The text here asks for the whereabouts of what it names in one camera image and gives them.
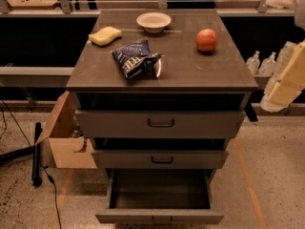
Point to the yellow sponge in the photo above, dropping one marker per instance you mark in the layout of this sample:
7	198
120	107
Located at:
105	36

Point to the white bowl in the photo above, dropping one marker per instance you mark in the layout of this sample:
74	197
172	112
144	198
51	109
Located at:
153	22

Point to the black stand base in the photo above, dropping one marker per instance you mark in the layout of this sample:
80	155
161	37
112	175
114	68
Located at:
31	150

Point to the grey middle drawer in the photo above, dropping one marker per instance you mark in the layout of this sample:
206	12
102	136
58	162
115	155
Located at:
153	153

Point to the red apple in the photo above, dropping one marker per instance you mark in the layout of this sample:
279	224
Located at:
206	40

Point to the grey drawer cabinet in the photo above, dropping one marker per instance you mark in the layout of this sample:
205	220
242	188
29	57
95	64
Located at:
184	68

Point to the grey bottom drawer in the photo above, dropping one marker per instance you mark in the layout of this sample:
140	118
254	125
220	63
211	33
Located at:
159	197

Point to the blue chip bag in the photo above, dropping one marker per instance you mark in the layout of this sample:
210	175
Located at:
136	58

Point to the grey top drawer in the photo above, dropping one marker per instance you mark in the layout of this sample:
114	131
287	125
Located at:
161	114

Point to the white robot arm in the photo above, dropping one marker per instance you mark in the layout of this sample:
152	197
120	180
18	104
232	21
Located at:
288	80

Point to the clear bottle left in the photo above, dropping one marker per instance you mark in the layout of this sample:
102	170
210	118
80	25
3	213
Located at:
253	62

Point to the grey drawer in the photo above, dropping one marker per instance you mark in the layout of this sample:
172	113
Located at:
159	197
161	114
153	153

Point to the cardboard box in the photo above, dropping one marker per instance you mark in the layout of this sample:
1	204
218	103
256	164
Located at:
68	149

